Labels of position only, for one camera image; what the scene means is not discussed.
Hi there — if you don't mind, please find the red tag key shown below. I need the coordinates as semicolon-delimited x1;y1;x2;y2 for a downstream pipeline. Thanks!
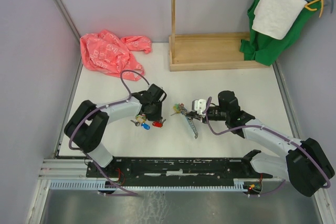
152;119;166;128

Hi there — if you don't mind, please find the green tag key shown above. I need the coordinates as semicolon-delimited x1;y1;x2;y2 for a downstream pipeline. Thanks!
171;103;185;116

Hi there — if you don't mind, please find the silver key holder blue handle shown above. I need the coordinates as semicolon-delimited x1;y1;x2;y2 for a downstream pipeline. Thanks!
181;108;199;139

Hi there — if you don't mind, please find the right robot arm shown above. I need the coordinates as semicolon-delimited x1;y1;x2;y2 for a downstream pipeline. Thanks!
186;91;335;197

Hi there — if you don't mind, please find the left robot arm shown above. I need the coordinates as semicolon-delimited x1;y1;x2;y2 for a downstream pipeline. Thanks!
64;84;167;177

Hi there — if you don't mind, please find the yellow tag key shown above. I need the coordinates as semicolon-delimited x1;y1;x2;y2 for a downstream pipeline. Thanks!
135;114;147;123

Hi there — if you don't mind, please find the pink patterned cloth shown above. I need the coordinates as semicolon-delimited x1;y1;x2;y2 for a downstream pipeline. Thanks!
80;30;152;81

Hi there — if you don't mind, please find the green shirt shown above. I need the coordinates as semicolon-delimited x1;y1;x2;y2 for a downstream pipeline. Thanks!
240;0;321;66

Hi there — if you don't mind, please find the white towel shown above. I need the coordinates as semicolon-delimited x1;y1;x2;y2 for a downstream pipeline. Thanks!
252;0;308;40

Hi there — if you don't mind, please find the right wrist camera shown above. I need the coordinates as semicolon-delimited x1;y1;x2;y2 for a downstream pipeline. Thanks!
192;99;207;116

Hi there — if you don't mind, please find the wooden rack frame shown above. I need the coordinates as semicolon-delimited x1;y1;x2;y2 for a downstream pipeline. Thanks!
169;0;265;71

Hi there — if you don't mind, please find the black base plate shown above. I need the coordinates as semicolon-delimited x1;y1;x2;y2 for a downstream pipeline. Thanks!
102;157;272;187

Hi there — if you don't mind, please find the grey cable duct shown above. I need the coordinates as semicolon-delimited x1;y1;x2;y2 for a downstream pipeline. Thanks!
49;179;250;190

